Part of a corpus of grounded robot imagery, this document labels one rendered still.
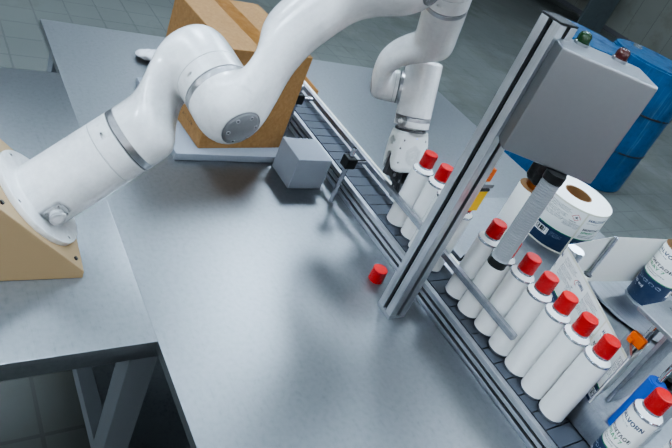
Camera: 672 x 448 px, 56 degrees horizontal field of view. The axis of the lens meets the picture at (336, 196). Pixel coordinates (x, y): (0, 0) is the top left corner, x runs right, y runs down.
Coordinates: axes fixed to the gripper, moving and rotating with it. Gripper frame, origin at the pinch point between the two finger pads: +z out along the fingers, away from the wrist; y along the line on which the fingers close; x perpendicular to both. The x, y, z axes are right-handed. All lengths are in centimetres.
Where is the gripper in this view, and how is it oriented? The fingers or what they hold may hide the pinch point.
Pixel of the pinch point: (397, 190)
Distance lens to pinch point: 154.9
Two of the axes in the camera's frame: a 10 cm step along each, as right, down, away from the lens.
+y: 8.1, 0.0, 5.9
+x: -5.6, -3.2, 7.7
